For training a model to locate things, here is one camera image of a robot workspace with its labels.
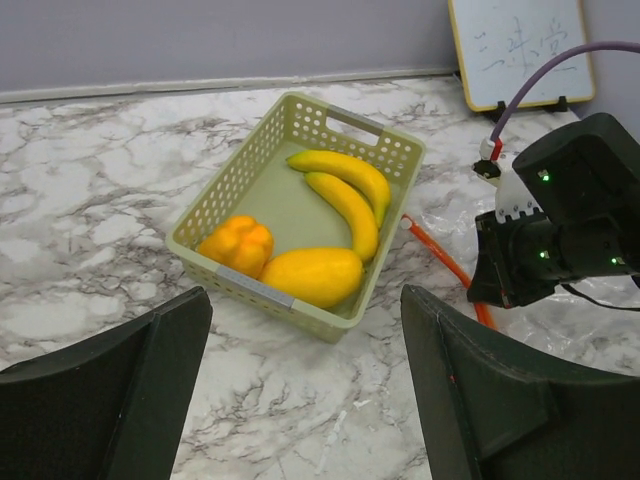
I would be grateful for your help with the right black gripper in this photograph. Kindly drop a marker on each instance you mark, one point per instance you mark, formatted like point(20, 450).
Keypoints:
point(519, 262)

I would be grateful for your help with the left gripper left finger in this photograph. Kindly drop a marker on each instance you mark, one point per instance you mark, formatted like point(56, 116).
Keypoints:
point(112, 406)

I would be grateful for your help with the green plastic basket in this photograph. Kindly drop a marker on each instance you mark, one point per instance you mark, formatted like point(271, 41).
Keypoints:
point(256, 181)

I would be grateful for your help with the small whiteboard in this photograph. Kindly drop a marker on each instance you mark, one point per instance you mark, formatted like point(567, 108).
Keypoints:
point(500, 44)

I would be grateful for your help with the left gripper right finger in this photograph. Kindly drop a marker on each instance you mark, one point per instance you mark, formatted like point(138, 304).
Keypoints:
point(491, 407)

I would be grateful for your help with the yellow mango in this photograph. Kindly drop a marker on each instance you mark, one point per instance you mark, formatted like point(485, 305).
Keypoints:
point(320, 276)

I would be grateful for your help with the orange bell pepper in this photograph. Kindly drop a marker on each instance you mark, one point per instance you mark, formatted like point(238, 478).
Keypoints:
point(241, 243)

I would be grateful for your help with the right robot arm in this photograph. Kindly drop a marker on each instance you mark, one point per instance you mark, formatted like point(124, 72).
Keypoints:
point(566, 210)

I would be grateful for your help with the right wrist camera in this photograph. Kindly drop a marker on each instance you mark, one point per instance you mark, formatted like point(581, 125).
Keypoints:
point(513, 201)

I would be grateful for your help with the small yellow bananas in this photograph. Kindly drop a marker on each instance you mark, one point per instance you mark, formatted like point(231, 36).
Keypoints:
point(358, 191)

